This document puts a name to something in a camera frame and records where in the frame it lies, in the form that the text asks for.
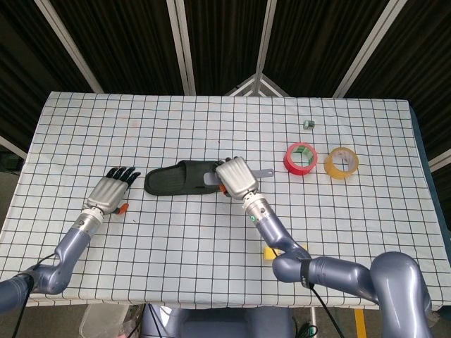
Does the grey spatula tool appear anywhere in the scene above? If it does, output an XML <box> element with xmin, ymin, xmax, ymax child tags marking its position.
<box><xmin>203</xmin><ymin>168</ymin><xmax>276</xmax><ymax>186</ymax></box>

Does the clear plastic container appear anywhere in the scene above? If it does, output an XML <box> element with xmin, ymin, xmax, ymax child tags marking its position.
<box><xmin>78</xmin><ymin>303</ymin><xmax>130</xmax><ymax>338</ymax></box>

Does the white triangular partition frame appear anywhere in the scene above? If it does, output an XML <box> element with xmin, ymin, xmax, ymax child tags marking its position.
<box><xmin>224</xmin><ymin>73</ymin><xmax>290</xmax><ymax>97</ymax></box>

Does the red tape roll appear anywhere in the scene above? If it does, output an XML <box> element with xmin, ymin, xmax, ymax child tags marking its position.
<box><xmin>283</xmin><ymin>141</ymin><xmax>319</xmax><ymax>175</ymax></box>

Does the white partition frame post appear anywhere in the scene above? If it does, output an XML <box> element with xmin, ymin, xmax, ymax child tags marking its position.
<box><xmin>166</xmin><ymin>0</ymin><xmax>197</xmax><ymax>96</ymax></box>
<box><xmin>332</xmin><ymin>0</ymin><xmax>402</xmax><ymax>99</ymax></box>
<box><xmin>34</xmin><ymin>0</ymin><xmax>104</xmax><ymax>94</ymax></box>
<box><xmin>254</xmin><ymin>0</ymin><xmax>278</xmax><ymax>75</ymax></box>

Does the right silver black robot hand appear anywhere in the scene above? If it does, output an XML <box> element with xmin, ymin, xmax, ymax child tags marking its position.
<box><xmin>215</xmin><ymin>156</ymin><xmax>261</xmax><ymax>201</ymax></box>

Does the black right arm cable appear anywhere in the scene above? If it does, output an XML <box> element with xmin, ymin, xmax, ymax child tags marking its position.
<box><xmin>309</xmin><ymin>281</ymin><xmax>345</xmax><ymax>338</ymax></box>

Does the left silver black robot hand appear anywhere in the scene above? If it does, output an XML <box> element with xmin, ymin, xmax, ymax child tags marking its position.
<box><xmin>86</xmin><ymin>166</ymin><xmax>142</xmax><ymax>217</ymax></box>

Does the white checkered tablecloth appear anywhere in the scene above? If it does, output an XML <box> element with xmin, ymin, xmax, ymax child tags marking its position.
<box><xmin>0</xmin><ymin>91</ymin><xmax>451</xmax><ymax>311</ymax></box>

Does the black rubber slipper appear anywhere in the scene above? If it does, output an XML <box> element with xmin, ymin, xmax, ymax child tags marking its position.
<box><xmin>144</xmin><ymin>159</ymin><xmax>227</xmax><ymax>196</ymax></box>

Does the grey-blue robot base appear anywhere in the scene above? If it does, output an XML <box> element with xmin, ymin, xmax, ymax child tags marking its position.
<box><xmin>140</xmin><ymin>304</ymin><xmax>295</xmax><ymax>338</ymax></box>

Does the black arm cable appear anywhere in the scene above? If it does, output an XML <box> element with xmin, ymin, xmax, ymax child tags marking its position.
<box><xmin>10</xmin><ymin>252</ymin><xmax>58</xmax><ymax>338</ymax></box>
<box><xmin>309</xmin><ymin>281</ymin><xmax>345</xmax><ymax>338</ymax></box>

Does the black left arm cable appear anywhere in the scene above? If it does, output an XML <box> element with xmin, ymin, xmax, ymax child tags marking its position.
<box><xmin>10</xmin><ymin>252</ymin><xmax>58</xmax><ymax>338</ymax></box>

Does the yellow translucent tape roll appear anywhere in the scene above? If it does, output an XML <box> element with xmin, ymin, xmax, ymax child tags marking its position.
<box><xmin>323</xmin><ymin>146</ymin><xmax>361</xmax><ymax>181</ymax></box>

